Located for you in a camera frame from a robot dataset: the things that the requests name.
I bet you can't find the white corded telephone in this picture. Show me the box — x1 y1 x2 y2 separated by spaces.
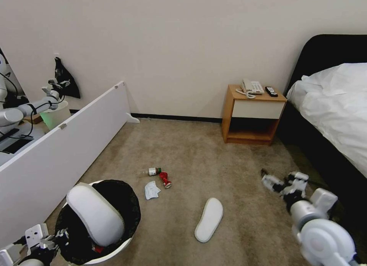
235 78 265 100

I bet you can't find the crushed red can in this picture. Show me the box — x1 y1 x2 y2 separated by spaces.
159 171 173 190

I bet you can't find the black plastic bag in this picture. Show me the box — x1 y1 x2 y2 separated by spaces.
54 57 82 100

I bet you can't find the white trash bin black liner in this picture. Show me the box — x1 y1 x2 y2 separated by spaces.
54 179 141 265

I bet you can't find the white slipper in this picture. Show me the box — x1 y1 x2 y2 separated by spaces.
194 197 224 243
66 183 125 247

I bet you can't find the white duvet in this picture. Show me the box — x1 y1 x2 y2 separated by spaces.
286 62 367 181

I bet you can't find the black baseboard strip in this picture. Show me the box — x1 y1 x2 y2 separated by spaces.
70 109 224 124

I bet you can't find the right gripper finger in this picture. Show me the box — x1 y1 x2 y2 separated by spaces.
287 171 310 187
260 168 286 194

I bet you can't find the white round bin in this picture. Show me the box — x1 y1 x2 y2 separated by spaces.
39 100 71 132

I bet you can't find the wooden nightstand white drawer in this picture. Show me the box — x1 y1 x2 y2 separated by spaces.
221 84 288 146

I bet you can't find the small bottle green label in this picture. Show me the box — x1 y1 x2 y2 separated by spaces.
140 167 162 178

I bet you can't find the black bed frame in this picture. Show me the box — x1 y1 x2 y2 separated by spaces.
276 34 367 249

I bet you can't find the white partition board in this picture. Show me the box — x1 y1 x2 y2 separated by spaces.
0 81 140 245

